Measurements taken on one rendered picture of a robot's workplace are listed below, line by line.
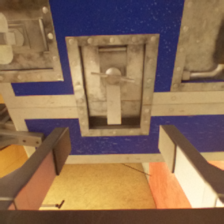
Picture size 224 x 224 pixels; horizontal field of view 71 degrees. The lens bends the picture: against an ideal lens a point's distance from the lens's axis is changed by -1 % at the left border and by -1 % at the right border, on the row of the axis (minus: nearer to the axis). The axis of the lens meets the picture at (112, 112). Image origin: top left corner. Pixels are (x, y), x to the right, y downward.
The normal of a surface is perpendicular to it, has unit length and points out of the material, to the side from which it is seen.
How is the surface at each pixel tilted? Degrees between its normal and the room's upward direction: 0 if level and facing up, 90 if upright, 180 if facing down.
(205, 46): 90
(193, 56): 90
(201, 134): 90
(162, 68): 90
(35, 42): 109
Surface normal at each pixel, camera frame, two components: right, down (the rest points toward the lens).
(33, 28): 0.32, 0.48
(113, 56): -0.01, 0.30
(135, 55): 0.00, 0.51
